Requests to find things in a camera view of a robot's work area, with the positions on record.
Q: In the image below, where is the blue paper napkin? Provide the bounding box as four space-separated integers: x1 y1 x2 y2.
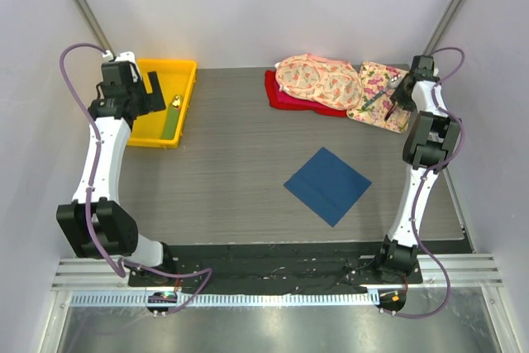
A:
284 147 372 227

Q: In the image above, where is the iridescent rainbow knife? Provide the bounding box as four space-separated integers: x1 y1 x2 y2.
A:
384 103 397 121

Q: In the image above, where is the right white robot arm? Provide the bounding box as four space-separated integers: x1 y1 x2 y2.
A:
373 55 462 283

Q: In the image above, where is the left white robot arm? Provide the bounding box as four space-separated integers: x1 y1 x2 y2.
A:
56 50 176 286

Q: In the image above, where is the green gold-tipped utensil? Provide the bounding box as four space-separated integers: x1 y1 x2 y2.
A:
161 95 183 140

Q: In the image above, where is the yellow plastic bin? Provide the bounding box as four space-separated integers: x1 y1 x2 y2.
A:
127 59 198 149

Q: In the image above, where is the floral yellow placemat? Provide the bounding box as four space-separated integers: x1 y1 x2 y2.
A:
346 61 411 133

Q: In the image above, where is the floral round mesh cover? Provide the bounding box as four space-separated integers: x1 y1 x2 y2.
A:
274 54 364 111

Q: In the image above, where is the red folded cloth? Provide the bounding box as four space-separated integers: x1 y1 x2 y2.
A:
264 70 347 118

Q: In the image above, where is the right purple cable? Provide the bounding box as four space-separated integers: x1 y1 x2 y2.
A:
394 46 466 319

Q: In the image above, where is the right aluminium corner post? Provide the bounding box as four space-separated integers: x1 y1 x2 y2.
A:
424 0 466 54

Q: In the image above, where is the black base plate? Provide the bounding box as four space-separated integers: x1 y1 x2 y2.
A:
127 243 423 288

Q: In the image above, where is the white slotted cable duct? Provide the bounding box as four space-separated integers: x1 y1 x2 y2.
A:
70 290 379 308

